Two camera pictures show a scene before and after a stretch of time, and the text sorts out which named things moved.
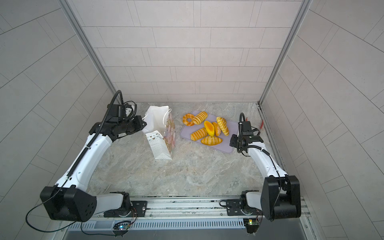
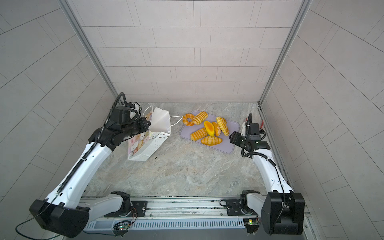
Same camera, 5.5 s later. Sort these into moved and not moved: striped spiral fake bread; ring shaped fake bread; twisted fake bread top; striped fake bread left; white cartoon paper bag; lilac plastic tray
Moved: white cartoon paper bag; lilac plastic tray
Not moved: twisted fake bread top; striped spiral fake bread; striped fake bread left; ring shaped fake bread
